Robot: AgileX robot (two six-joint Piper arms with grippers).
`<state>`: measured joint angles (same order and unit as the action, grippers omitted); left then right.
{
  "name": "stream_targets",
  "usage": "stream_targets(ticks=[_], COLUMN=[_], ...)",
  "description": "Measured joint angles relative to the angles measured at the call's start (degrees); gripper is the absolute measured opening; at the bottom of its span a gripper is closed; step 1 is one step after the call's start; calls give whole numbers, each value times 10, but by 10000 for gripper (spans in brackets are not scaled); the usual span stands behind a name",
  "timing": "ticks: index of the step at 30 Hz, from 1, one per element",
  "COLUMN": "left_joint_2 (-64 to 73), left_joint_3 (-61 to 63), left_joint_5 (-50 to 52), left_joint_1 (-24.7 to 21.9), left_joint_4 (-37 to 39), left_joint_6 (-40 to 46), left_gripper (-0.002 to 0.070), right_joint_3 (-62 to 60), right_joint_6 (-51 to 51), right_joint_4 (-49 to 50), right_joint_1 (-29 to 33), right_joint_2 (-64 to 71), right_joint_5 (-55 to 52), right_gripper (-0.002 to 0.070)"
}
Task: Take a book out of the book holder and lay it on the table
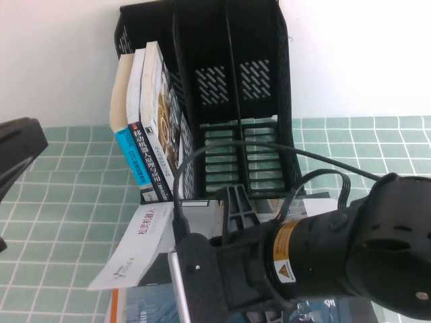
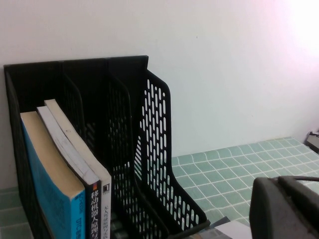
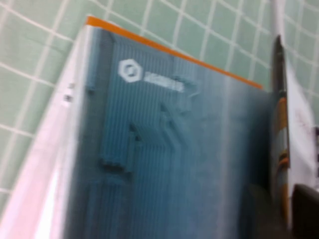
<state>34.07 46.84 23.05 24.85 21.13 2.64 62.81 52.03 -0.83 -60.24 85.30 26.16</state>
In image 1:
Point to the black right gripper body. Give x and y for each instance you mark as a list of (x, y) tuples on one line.
[(242, 269)]

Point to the white AgileX brochure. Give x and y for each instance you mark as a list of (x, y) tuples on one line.
[(134, 249)]

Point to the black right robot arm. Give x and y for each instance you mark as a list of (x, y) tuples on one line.
[(353, 252)]

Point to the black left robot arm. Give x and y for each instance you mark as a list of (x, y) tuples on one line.
[(17, 144)]

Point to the orange edged book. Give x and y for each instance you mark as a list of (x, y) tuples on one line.
[(114, 307)]

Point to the black spine book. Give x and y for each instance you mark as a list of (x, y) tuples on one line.
[(144, 158)]

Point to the white spine book gear cover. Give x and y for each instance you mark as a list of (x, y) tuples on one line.
[(168, 128)]

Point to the blue spine book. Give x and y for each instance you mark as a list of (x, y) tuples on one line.
[(119, 94)]

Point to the black plastic book holder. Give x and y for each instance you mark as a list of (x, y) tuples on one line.
[(215, 40)]

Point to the green checked tablecloth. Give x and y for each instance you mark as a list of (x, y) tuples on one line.
[(67, 202)]

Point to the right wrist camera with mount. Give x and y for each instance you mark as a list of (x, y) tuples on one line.
[(195, 276)]

